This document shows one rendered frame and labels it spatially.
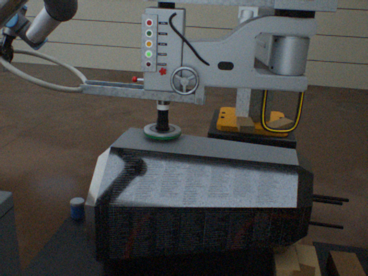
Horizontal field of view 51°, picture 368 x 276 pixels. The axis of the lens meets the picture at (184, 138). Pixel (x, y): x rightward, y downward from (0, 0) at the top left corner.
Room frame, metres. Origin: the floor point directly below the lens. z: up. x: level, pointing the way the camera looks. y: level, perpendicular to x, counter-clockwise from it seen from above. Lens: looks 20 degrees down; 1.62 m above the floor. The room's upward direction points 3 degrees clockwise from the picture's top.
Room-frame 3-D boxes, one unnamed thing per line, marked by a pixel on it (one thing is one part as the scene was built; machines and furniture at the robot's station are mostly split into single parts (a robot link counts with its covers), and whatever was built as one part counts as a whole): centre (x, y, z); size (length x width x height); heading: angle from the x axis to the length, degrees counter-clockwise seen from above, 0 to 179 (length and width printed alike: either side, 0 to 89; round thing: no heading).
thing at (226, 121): (2.74, -0.49, 0.76); 0.49 x 0.49 x 0.05; 82
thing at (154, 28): (2.00, 0.20, 1.37); 0.08 x 0.03 x 0.28; 88
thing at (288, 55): (2.09, -0.53, 1.34); 0.19 x 0.19 x 0.20
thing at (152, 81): (2.11, 0.05, 1.32); 0.36 x 0.22 x 0.45; 88
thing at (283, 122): (2.55, -0.64, 0.80); 0.20 x 0.10 x 0.05; 119
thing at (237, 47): (2.09, -0.26, 1.30); 0.74 x 0.23 x 0.49; 88
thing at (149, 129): (2.11, 0.13, 0.87); 0.21 x 0.21 x 0.01
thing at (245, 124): (2.50, -0.41, 0.81); 0.20 x 0.10 x 0.05; 0
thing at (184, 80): (1.99, 0.01, 1.20); 0.15 x 0.10 x 0.15; 88
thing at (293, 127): (2.09, -0.53, 1.05); 0.23 x 0.03 x 0.32; 88
